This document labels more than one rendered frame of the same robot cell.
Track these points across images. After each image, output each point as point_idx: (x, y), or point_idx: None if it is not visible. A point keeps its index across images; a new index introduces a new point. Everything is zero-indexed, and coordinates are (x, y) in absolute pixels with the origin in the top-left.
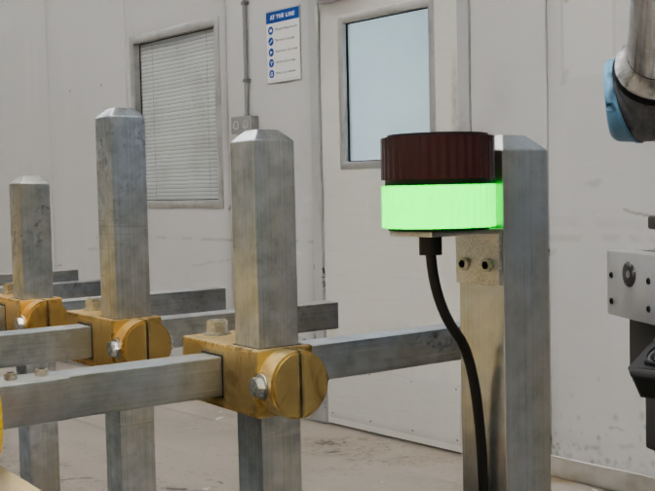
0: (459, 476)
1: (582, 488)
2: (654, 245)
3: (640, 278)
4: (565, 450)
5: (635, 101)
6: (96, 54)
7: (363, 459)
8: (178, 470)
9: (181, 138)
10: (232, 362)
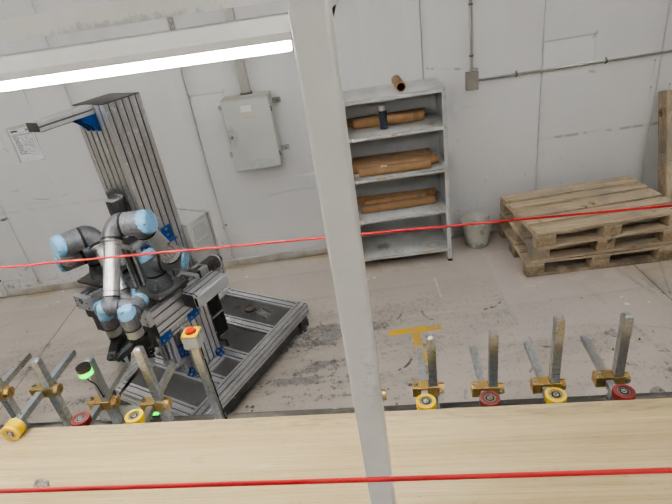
0: (8, 308)
1: (58, 292)
2: (50, 208)
3: (84, 302)
4: (45, 282)
5: (67, 267)
6: None
7: None
8: None
9: None
10: (45, 391)
